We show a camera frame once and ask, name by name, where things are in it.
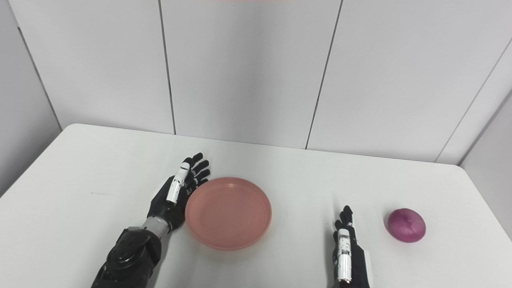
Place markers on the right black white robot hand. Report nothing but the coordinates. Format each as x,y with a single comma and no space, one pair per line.
360,268

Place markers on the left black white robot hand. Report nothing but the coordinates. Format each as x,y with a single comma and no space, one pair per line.
164,206

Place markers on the purple red onion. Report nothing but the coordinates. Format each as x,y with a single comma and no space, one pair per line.
406,226

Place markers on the pink round plate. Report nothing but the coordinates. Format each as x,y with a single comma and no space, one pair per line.
228,214

